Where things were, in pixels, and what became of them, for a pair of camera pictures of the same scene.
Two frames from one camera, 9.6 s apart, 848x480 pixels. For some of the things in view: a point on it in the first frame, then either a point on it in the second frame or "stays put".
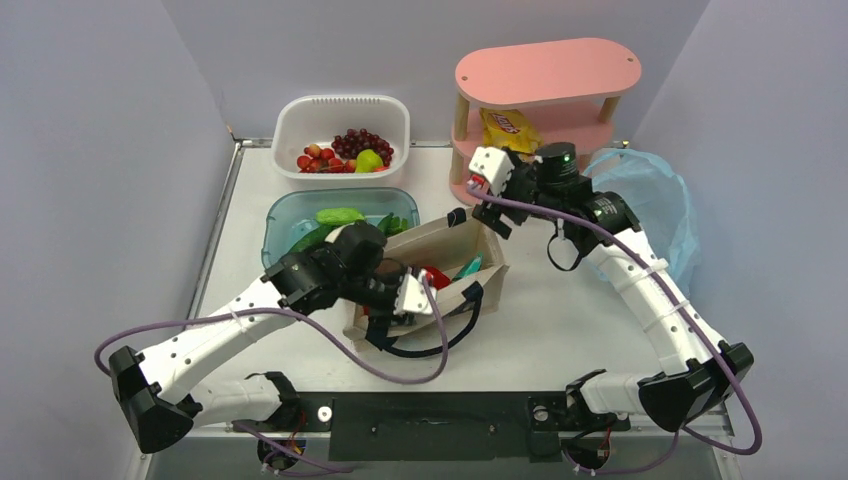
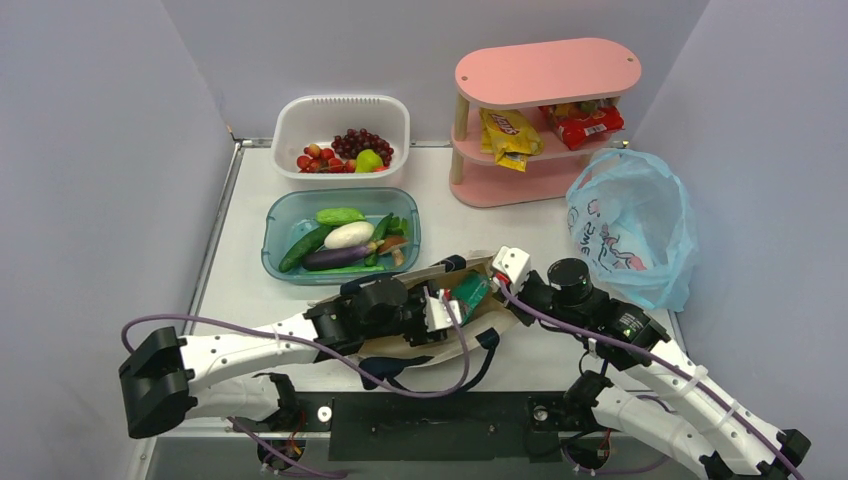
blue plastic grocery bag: [660, 203] stays put
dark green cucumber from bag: [314, 238] stays put
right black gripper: [493, 214] to [534, 276]
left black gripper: [386, 312] to [420, 299]
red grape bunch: [355, 142] stays put
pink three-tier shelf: [568, 90] stays put
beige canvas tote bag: [452, 266] to [500, 313]
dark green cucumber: [384, 223] stays put
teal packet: [473, 266] to [468, 291]
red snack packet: [436, 278] to [580, 123]
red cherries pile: [316, 159] stays put
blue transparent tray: [289, 213] stays put
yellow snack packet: [511, 129] stays put
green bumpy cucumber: [338, 216] stays put
